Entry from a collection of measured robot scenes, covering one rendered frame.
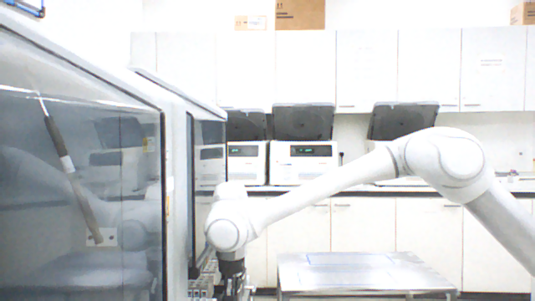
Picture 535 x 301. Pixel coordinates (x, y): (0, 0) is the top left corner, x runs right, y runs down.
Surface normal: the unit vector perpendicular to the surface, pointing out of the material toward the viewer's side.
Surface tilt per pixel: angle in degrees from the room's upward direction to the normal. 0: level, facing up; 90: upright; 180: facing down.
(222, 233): 93
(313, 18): 89
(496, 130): 90
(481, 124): 90
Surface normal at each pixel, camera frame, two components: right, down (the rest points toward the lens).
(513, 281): -0.04, 0.05
